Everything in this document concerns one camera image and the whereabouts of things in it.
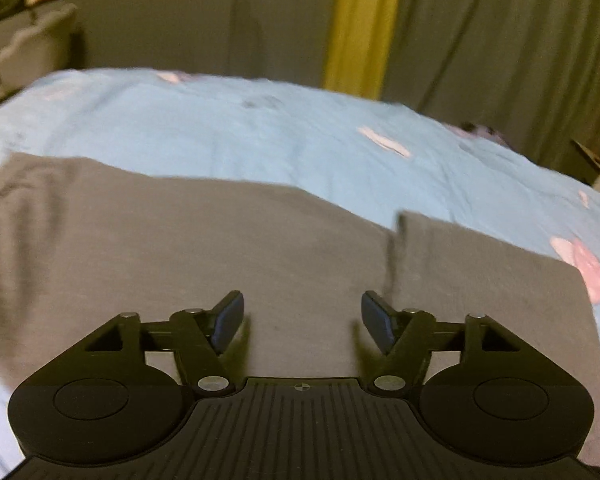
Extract grey curtain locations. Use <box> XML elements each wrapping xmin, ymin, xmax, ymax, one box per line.
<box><xmin>55</xmin><ymin>0</ymin><xmax>348</xmax><ymax>92</ymax></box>
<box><xmin>380</xmin><ymin>0</ymin><xmax>600</xmax><ymax>183</ymax></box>

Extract grey pants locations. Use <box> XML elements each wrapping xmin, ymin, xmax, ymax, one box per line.
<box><xmin>0</xmin><ymin>152</ymin><xmax>600</xmax><ymax>472</ymax></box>

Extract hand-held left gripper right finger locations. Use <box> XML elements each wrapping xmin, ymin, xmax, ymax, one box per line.
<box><xmin>361</xmin><ymin>290</ymin><xmax>548</xmax><ymax>396</ymax></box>

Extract grey chair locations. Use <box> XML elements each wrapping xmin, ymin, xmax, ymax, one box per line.
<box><xmin>0</xmin><ymin>2</ymin><xmax>79</xmax><ymax>102</ymax></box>

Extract yellow curtain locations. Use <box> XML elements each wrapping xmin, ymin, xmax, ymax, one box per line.
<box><xmin>322</xmin><ymin>0</ymin><xmax>406</xmax><ymax>102</ymax></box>

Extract blue printed bed sheet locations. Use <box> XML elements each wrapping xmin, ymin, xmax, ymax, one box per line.
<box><xmin>0</xmin><ymin>67</ymin><xmax>600</xmax><ymax>471</ymax></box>

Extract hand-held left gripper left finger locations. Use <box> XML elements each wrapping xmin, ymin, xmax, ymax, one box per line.
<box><xmin>55</xmin><ymin>290</ymin><xmax>245</xmax><ymax>396</ymax></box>

